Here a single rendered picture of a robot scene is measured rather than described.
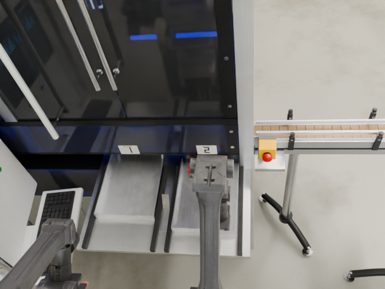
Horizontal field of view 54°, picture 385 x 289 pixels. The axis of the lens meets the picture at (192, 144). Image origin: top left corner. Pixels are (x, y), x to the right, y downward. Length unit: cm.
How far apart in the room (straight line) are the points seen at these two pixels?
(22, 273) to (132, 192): 88
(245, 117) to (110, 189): 70
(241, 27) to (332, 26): 285
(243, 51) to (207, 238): 59
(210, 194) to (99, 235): 85
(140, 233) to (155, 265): 91
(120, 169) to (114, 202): 17
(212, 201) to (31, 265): 43
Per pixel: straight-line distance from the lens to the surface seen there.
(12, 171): 184
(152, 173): 175
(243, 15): 115
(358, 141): 178
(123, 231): 164
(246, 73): 128
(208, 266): 98
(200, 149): 160
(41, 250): 101
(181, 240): 156
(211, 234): 93
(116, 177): 178
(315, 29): 394
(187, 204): 163
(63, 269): 119
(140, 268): 252
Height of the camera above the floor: 229
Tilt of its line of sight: 51 degrees down
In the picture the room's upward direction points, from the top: 12 degrees counter-clockwise
